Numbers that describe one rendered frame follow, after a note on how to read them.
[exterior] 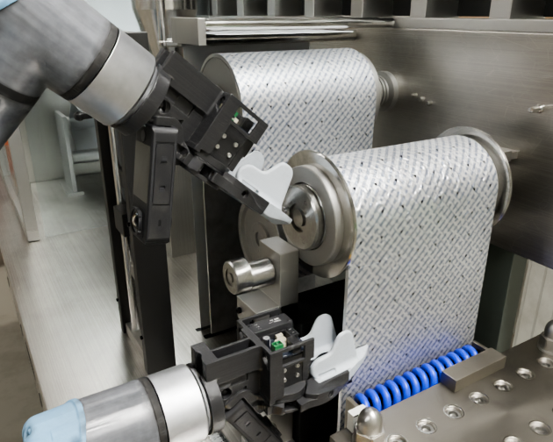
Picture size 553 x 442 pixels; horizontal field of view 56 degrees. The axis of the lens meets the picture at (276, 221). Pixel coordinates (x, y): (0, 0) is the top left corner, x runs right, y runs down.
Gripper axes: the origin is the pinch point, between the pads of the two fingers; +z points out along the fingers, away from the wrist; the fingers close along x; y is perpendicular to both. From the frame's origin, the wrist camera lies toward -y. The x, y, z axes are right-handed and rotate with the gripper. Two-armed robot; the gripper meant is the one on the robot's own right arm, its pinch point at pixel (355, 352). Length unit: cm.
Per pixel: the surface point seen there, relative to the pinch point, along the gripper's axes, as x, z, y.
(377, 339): -0.2, 3.0, 1.0
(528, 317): 69, 156, -83
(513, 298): 1.6, 32.1, -3.0
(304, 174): 6.4, -3.5, 20.9
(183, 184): 74, 8, -1
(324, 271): 3.4, -2.5, 10.0
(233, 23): 29.9, 0.2, 36.1
